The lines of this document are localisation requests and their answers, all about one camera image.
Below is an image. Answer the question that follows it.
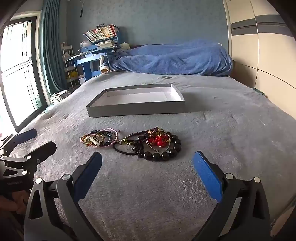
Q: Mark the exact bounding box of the stack of papers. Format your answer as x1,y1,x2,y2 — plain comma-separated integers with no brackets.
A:
95,40,119,49

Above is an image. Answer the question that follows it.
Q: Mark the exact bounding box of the window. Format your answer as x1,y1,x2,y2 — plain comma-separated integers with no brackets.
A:
0,17,45,133

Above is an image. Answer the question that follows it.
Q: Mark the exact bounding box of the teal curtain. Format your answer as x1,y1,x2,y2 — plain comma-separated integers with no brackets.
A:
41,0,71,93

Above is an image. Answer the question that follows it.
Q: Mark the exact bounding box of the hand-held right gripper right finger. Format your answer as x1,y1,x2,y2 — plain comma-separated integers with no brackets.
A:
192,151,271,241

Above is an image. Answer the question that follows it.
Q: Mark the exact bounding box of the red bead bracelet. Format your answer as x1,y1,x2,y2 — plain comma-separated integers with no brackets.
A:
148,133,170,148

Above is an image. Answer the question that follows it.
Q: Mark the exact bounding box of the beige wardrobe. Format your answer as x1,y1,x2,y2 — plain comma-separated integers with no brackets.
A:
223,0,296,130

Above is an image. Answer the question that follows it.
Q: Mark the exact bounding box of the silver chain bracelet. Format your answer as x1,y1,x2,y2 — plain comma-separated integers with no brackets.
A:
83,136,101,147

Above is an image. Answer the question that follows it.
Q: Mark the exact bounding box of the blue blanket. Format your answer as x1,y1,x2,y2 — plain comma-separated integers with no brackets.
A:
100,39,233,77

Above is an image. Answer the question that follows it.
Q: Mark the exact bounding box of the small dark bead strand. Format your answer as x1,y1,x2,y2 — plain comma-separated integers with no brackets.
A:
117,126,160,146

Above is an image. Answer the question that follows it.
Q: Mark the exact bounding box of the gold chain bracelet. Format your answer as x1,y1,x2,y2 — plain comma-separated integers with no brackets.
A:
85,132,107,147

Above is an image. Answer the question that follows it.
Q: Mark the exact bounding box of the white grey bag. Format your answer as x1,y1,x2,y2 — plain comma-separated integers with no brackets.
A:
49,90,73,105

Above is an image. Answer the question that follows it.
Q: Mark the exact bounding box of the blue desk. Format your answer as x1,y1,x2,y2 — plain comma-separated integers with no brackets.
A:
73,30,123,82

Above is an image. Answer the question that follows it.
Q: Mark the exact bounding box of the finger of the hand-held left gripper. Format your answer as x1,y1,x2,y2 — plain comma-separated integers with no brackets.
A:
0,141,57,178
0,128,38,149

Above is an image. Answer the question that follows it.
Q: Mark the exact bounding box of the white storage rack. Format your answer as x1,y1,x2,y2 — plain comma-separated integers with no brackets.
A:
61,43,80,91

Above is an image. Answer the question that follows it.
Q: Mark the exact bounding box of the black hair tie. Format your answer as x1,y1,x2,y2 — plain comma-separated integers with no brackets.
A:
113,138,139,156

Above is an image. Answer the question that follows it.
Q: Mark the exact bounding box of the row of books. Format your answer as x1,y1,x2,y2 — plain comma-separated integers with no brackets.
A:
83,24,120,42

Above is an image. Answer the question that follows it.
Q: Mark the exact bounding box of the blue bead bracelet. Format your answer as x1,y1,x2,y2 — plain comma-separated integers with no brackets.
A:
89,130,115,143

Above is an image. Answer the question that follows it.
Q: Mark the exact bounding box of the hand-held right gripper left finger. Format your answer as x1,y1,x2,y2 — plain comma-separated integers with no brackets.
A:
24,152,103,241

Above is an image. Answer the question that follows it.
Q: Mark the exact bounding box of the person's left hand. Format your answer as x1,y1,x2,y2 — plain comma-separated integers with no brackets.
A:
0,191,28,215

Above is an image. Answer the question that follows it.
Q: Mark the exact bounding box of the grey bed cover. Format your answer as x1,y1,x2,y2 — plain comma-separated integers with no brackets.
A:
9,70,289,241

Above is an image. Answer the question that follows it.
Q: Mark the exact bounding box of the pink braided bracelet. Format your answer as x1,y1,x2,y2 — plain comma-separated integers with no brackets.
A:
80,128,119,148

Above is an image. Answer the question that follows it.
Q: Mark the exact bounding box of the grey cardboard box tray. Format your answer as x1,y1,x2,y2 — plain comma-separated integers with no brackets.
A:
86,83,185,118

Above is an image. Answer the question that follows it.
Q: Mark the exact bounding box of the large black bead bracelet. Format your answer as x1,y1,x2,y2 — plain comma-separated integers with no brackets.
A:
136,132,182,162

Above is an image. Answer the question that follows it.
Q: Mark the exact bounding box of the teal patterned cloth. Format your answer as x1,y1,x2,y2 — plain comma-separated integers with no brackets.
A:
252,87,269,98

